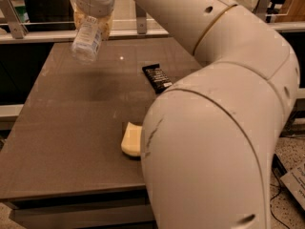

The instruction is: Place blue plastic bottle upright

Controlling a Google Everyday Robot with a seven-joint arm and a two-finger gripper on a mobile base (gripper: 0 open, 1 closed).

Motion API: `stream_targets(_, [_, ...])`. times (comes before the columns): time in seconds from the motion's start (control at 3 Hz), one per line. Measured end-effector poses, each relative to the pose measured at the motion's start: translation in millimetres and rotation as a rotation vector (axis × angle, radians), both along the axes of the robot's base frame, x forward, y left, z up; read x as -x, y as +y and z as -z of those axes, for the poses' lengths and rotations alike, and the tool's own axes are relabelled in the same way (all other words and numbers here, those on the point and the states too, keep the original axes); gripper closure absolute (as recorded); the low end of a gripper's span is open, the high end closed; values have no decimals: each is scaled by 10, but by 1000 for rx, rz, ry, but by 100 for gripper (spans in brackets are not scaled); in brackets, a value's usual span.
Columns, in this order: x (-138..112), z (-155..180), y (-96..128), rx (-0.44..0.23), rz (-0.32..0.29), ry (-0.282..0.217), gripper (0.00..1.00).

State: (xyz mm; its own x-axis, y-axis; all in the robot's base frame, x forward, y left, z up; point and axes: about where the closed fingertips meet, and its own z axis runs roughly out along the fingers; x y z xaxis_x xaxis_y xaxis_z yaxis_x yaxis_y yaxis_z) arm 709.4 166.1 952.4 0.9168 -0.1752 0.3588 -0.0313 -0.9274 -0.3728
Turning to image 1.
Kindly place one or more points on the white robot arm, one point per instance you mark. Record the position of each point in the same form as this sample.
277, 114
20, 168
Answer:
208, 142

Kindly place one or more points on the metal glass bracket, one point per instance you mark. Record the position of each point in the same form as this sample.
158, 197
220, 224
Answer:
141, 20
261, 8
17, 29

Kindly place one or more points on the right metal glass bracket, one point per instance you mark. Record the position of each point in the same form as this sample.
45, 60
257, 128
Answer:
261, 8

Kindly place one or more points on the left metal glass bracket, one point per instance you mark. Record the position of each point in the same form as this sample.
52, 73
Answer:
17, 29

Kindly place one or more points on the glass barrier panel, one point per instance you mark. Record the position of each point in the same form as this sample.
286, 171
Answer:
47, 16

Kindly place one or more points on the yellow sponge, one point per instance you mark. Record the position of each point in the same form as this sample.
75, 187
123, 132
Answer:
131, 141

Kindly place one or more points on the black snack bar wrapper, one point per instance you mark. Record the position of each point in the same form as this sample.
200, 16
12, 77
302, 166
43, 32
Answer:
159, 81

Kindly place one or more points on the clear plastic water bottle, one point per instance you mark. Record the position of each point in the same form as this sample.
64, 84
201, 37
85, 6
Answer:
87, 41

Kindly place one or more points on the middle metal glass bracket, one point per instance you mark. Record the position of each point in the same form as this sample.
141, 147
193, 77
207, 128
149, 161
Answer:
141, 20

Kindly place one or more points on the white box on floor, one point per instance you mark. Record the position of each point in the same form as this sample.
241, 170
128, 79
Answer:
294, 180

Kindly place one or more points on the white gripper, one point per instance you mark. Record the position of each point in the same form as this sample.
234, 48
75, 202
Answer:
92, 2

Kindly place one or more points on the grey table drawer unit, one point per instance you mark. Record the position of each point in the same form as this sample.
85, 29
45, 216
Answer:
119, 209

